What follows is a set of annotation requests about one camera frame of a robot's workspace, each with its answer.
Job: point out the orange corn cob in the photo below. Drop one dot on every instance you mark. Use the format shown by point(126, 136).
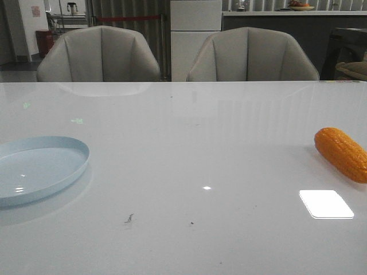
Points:
point(339, 149)

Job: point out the light blue round plate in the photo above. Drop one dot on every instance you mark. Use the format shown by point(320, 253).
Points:
point(37, 167)

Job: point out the right grey upholstered chair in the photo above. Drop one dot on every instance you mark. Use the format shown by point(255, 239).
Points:
point(251, 54)

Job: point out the grey upholstered chair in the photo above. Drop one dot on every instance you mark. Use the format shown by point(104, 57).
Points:
point(99, 54)
point(251, 54)

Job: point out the white drawer cabinet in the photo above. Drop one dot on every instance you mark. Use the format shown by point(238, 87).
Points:
point(191, 22)

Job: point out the left grey upholstered chair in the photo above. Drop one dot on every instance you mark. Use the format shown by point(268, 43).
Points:
point(99, 54)

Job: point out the red barrier belt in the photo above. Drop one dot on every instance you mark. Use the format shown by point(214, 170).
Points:
point(122, 19)

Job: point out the dark grey sideboard counter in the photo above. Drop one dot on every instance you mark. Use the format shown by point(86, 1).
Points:
point(310, 28)

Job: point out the red bin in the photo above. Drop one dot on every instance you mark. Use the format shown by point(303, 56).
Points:
point(44, 41)

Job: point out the fruit bowl on counter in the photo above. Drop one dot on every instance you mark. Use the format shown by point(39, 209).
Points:
point(299, 6)

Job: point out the dark side table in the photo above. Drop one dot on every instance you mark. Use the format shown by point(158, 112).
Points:
point(345, 45)

